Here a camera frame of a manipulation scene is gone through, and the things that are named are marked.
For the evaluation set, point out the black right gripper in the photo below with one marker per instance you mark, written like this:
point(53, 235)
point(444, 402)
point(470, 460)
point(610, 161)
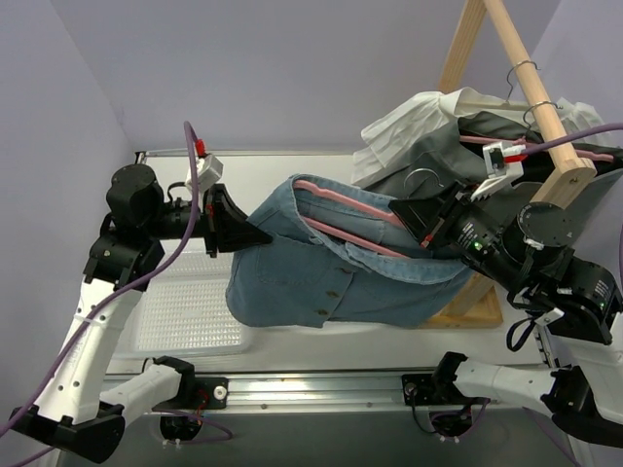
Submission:
point(442, 218)

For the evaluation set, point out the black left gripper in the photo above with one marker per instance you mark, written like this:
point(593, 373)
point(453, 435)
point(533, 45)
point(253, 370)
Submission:
point(210, 222)

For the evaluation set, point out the pink hanger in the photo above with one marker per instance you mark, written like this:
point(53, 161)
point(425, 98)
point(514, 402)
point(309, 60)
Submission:
point(351, 212)
point(518, 150)

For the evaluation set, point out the grey pleated skirt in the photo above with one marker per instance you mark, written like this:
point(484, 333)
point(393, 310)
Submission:
point(442, 154)

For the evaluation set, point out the blue denim skirt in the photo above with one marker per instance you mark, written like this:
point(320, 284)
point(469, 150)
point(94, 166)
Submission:
point(306, 278)

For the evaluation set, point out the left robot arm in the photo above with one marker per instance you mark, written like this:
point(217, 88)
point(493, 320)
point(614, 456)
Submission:
point(72, 412)

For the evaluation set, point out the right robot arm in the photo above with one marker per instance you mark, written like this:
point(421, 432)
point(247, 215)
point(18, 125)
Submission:
point(531, 256)

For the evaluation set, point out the white skirt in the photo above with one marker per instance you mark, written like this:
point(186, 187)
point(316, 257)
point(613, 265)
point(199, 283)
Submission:
point(391, 135)

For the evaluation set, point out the white plastic basket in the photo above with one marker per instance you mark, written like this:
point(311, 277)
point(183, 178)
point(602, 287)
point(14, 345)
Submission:
point(184, 313)

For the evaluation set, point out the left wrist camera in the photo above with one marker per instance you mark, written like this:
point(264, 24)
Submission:
point(208, 169)

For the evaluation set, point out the aluminium front rail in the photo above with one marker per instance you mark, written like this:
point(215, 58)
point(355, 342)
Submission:
point(336, 392)

